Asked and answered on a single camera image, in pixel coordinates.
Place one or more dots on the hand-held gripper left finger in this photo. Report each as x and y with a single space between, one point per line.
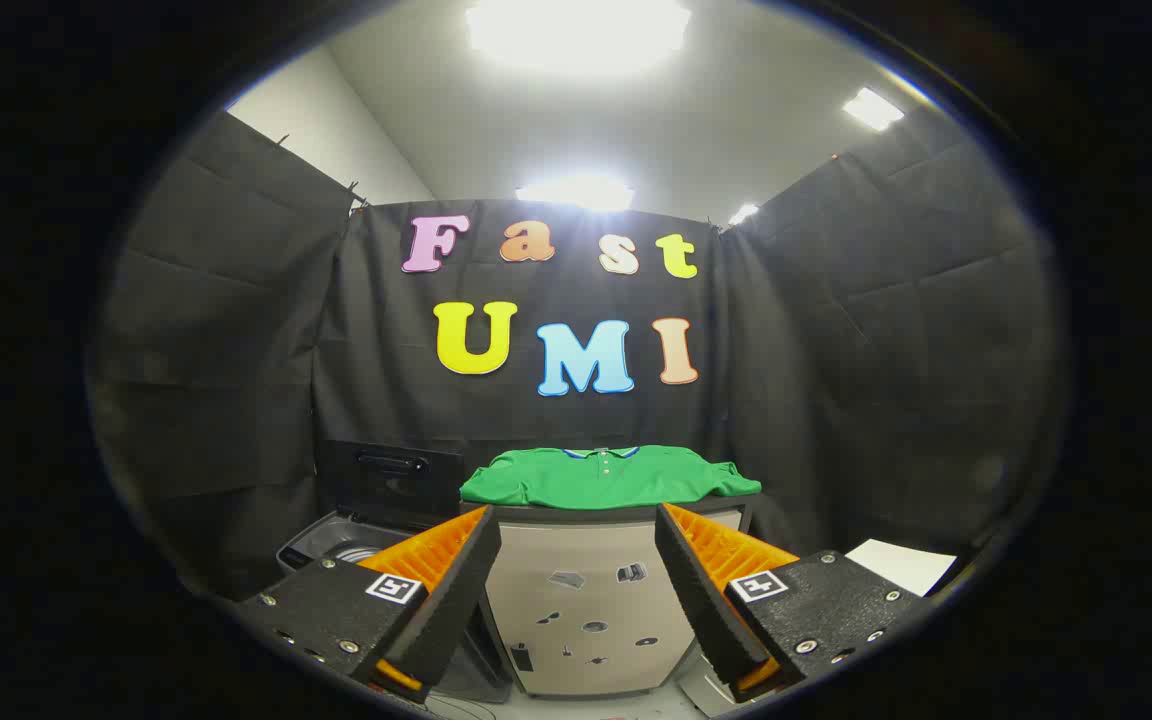
456 590

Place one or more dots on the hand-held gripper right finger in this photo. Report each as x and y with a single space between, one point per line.
701 590

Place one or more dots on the grey washing machine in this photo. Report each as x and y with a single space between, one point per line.
326 545

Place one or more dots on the green polo shirt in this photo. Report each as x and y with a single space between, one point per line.
606 480

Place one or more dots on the beige cabinet with dark top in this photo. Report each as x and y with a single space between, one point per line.
586 620

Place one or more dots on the white flat sheet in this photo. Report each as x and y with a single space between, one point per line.
901 565

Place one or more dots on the black backdrop cloth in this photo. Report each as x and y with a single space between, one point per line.
236 350

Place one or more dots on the small ceiling light panel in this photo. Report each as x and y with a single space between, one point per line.
743 213

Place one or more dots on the large ceiling light panel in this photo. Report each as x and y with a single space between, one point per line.
576 35

